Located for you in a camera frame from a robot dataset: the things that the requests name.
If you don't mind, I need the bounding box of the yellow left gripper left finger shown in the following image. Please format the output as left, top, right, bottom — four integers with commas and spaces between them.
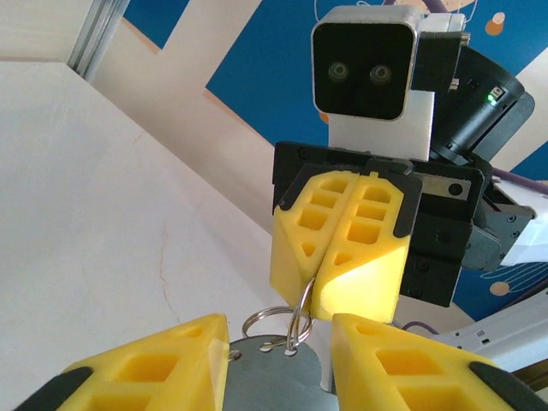
12, 313, 230, 411

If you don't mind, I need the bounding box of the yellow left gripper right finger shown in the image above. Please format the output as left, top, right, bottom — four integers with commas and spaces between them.
331, 313, 548, 411

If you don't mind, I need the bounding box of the silver metal key holder plate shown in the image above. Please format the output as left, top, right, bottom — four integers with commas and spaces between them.
224, 333, 339, 411

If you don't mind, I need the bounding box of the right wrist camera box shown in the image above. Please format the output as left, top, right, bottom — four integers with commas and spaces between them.
311, 6, 468, 160

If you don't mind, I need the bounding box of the aluminium frame post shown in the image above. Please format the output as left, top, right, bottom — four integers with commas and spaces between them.
67, 0, 126, 82

